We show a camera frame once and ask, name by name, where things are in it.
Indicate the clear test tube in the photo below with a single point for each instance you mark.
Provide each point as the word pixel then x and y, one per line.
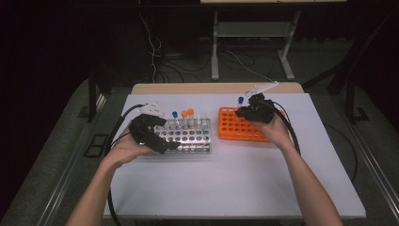
pixel 205 121
pixel 198 121

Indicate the clear test tube rack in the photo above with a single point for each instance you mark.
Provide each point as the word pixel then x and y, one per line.
pixel 194 138

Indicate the black stand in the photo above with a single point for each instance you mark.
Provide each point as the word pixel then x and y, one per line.
pixel 351 94

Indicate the wooden table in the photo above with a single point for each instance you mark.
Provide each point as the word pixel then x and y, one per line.
pixel 204 88

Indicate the person's left hand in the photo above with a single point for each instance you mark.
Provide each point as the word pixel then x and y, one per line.
pixel 125 149

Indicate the person's right hand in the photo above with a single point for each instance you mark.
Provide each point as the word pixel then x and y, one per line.
pixel 279 133

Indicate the orange cap test tube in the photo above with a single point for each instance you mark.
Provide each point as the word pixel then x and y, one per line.
pixel 184 114
pixel 190 111

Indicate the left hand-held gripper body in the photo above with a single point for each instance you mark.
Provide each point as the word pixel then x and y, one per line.
pixel 139 128

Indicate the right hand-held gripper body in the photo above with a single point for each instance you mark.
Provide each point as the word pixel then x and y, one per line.
pixel 263 111

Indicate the white metal stand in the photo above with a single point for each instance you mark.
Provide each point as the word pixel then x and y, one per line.
pixel 252 29

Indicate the orange test tube rack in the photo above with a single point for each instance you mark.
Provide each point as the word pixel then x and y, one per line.
pixel 232 127

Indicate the blue cap test tube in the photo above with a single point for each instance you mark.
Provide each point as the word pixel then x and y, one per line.
pixel 175 115
pixel 241 100

